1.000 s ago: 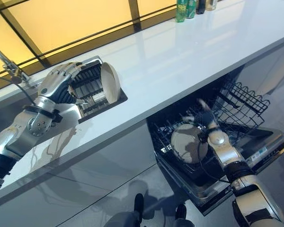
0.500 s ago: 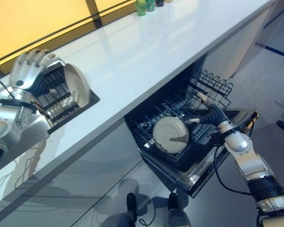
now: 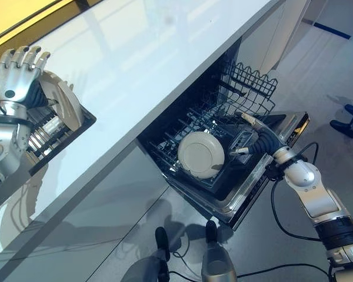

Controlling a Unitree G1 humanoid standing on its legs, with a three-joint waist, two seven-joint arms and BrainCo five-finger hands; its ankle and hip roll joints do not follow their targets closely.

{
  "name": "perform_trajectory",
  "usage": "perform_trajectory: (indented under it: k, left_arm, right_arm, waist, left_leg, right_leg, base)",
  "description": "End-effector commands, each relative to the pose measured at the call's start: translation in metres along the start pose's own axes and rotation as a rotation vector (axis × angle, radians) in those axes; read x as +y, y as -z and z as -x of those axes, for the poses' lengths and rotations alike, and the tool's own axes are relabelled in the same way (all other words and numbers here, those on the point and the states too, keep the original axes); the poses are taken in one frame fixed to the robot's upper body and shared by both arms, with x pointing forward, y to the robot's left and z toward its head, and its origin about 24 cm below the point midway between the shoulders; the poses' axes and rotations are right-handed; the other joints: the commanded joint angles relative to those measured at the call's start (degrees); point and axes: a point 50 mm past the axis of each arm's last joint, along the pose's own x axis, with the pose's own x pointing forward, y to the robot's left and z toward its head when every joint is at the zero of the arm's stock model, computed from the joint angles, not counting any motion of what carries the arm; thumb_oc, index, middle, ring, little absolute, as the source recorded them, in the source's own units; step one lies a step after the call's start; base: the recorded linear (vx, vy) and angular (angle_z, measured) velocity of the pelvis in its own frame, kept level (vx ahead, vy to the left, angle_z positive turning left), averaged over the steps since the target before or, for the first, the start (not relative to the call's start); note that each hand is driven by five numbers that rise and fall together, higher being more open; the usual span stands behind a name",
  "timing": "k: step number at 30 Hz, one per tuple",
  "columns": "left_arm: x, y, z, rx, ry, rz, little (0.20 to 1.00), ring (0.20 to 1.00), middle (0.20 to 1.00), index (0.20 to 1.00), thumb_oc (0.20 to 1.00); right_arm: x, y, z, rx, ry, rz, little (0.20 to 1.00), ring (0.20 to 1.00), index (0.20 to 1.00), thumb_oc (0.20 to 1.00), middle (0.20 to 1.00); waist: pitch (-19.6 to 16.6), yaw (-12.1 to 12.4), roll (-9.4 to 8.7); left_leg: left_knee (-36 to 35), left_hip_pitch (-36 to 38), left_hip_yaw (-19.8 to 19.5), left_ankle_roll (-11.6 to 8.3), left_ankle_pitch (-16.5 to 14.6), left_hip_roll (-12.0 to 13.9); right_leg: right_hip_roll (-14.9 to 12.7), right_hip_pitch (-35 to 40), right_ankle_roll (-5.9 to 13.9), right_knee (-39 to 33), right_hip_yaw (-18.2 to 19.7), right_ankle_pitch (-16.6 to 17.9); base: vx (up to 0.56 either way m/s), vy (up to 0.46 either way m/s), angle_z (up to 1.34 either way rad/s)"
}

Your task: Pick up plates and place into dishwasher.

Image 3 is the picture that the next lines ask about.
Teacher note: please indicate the robot right arm silver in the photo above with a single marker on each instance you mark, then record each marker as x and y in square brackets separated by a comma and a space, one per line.
[304, 176]

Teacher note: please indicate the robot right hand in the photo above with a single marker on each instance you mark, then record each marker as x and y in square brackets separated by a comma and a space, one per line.
[266, 141]

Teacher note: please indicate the robot left leg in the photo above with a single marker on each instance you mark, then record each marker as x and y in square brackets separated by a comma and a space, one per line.
[148, 267]

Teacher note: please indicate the cream plate with ribbed rim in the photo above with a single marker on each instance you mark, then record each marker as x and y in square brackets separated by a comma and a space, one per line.
[64, 102]

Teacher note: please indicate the robot left arm silver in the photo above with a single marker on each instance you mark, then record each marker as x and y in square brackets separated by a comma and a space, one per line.
[6, 141]

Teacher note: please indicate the cream round plate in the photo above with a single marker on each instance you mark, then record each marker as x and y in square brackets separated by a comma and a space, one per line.
[198, 154]

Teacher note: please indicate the person's foot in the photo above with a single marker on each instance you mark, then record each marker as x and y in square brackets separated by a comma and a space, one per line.
[350, 109]
[342, 127]

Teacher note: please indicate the robot right leg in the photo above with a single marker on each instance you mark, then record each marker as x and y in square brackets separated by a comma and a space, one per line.
[217, 261]

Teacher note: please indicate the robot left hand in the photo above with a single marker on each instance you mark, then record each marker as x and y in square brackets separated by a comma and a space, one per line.
[13, 79]

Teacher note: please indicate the small white dish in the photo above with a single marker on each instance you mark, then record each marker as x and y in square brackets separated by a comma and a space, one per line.
[51, 124]

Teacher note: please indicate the white cabinet panel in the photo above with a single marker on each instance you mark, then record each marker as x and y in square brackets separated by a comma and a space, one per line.
[279, 29]

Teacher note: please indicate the black dish drying rack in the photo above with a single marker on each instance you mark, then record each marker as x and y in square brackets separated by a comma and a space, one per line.
[61, 141]

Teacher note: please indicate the robot leg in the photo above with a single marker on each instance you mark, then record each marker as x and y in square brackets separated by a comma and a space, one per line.
[148, 267]
[217, 261]

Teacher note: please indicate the grey cutlery basket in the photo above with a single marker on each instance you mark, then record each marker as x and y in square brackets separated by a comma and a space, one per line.
[241, 139]

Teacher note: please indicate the blue floor tape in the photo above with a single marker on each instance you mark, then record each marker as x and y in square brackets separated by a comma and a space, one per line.
[332, 30]

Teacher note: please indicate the steel dishwasher door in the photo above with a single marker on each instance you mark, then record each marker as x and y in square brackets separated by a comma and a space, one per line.
[241, 201]

